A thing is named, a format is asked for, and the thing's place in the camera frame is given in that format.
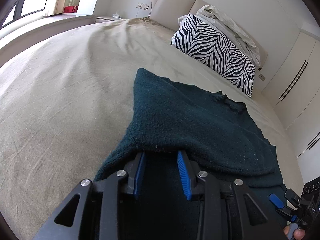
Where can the beige upholstered headboard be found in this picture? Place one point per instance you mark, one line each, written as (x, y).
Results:
(169, 13)

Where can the white wardrobe with black handles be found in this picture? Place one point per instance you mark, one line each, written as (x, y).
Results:
(294, 95)

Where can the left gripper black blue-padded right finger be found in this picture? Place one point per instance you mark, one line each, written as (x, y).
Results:
(188, 177)

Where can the beige bed frame side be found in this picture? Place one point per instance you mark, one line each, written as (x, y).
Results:
(38, 31)

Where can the zebra print pillow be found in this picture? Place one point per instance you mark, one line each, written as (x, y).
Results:
(199, 40)

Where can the dark teal knit sweater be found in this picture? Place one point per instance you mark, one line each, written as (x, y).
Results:
(214, 131)

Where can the red storage box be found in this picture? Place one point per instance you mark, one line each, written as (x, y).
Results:
(70, 9)

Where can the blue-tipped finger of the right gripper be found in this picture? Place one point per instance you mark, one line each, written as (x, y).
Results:
(276, 201)

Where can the beige bed sheet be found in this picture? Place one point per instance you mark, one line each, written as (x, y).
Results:
(66, 103)

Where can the small wall socket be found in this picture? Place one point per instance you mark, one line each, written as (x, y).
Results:
(261, 77)

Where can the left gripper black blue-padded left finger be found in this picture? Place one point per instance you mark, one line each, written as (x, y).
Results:
(135, 172)

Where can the window with dark frame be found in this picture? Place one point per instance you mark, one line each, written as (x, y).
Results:
(24, 8)

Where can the wall socket panel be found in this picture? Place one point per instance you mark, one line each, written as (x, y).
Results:
(142, 6)

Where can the crumpled white duvet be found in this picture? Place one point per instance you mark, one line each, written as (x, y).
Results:
(235, 33)

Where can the white bedside table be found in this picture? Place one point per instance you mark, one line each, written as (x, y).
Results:
(101, 19)

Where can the person's right hand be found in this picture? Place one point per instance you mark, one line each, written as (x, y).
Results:
(298, 234)

